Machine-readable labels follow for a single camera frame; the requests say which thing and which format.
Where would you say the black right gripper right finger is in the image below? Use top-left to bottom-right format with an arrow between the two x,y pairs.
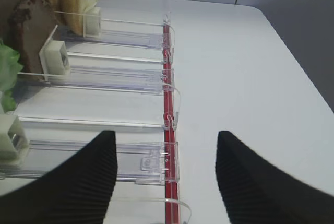
215,131 -> 333,223

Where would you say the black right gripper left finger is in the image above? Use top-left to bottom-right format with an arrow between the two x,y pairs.
1,131 -> 117,223

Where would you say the clear acrylic right rack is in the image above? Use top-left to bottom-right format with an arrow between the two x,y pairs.
1,0 -> 192,223

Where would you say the brown meat patty front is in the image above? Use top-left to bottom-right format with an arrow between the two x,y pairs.
5,0 -> 57,80

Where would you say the green lettuce leaf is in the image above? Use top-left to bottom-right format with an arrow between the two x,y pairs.
1,40 -> 23,112

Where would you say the brown meat patty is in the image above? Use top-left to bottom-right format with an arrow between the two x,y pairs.
0,0 -> 21,41
5,0 -> 57,80

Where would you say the brown meat patty rear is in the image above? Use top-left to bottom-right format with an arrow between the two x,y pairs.
0,0 -> 21,41

